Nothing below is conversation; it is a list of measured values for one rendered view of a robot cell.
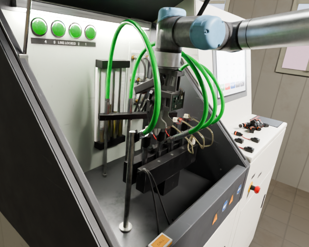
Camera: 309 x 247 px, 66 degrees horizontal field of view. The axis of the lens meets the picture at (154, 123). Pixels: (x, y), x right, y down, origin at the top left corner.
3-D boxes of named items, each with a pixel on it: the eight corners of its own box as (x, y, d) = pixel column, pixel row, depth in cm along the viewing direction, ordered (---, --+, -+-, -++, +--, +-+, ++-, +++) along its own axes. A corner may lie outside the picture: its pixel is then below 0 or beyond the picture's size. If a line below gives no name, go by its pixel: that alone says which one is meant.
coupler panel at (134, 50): (130, 115, 106) (135, 42, 96) (124, 113, 108) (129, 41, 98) (148, 110, 116) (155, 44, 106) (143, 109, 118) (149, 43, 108)
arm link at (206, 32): (238, 18, 57) (202, 19, 65) (208, 11, 50) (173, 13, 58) (231, 52, 60) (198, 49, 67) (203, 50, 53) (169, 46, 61)
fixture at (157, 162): (141, 211, 80) (145, 172, 75) (121, 198, 85) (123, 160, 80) (193, 175, 105) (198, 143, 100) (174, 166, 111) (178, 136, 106)
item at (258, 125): (257, 136, 117) (260, 126, 115) (236, 130, 123) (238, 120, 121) (269, 127, 135) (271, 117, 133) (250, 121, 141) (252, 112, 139)
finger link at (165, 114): (168, 139, 73) (171, 110, 70) (153, 134, 76) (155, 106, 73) (173, 136, 75) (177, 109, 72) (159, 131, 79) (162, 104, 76)
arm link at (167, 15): (173, 5, 57) (151, 7, 63) (168, 52, 61) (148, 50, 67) (195, 10, 62) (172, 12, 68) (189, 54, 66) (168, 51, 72)
